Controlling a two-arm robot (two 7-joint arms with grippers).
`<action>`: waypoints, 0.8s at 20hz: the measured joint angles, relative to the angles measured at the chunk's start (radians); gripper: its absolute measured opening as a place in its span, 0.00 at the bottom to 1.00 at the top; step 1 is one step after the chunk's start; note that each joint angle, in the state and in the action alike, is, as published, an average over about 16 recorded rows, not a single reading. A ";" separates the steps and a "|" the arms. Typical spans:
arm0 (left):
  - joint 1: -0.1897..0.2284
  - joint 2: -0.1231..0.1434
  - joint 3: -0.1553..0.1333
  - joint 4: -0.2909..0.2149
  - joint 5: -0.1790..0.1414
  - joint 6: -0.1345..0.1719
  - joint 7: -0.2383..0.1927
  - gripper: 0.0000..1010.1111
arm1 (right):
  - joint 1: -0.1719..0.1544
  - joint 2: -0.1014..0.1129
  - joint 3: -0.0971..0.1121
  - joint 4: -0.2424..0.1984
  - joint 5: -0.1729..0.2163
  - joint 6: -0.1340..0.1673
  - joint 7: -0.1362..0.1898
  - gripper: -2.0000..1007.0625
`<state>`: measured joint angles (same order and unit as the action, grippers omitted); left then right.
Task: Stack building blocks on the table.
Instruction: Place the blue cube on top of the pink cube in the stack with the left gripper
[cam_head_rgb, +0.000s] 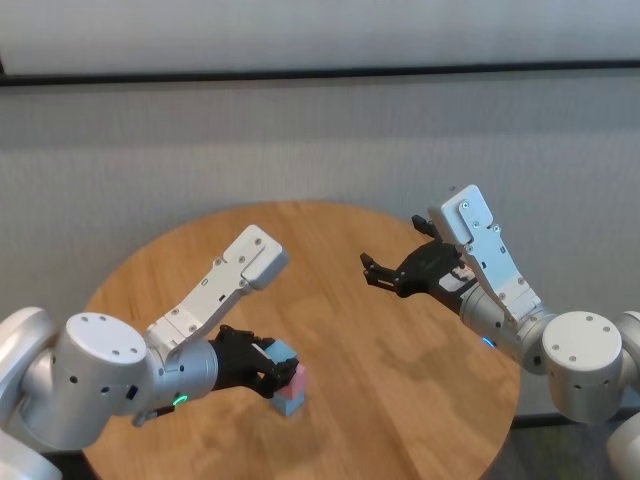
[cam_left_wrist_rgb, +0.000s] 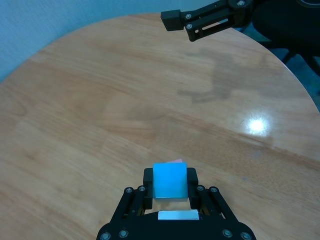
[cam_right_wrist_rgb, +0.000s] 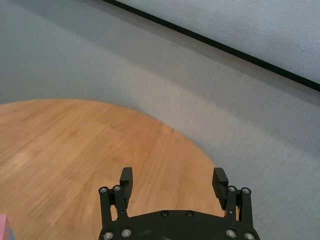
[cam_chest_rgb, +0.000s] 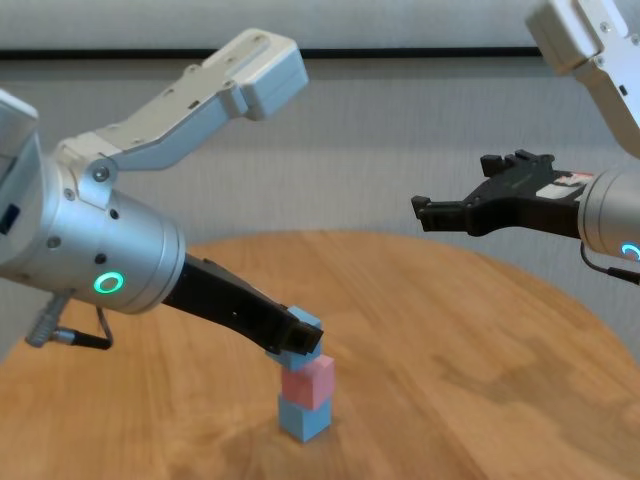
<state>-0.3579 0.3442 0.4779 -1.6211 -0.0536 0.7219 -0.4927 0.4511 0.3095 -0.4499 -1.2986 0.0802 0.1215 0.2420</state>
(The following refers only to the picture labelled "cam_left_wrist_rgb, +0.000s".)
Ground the pink cube block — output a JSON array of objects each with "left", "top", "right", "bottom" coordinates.
[{"left": 163, "top": 157, "right": 185, "bottom": 165}]

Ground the blue cube block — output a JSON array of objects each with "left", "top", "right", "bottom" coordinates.
[{"left": 152, "top": 162, "right": 189, "bottom": 202}]

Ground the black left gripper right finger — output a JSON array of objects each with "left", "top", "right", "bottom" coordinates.
[{"left": 186, "top": 167, "right": 239, "bottom": 222}]

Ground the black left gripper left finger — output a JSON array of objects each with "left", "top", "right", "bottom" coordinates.
[{"left": 109, "top": 167, "right": 154, "bottom": 224}]

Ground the black office chair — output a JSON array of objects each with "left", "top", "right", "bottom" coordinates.
[{"left": 249, "top": 0, "right": 320, "bottom": 79}]

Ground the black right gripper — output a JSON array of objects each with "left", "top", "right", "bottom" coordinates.
[{"left": 160, "top": 0, "right": 259, "bottom": 43}]

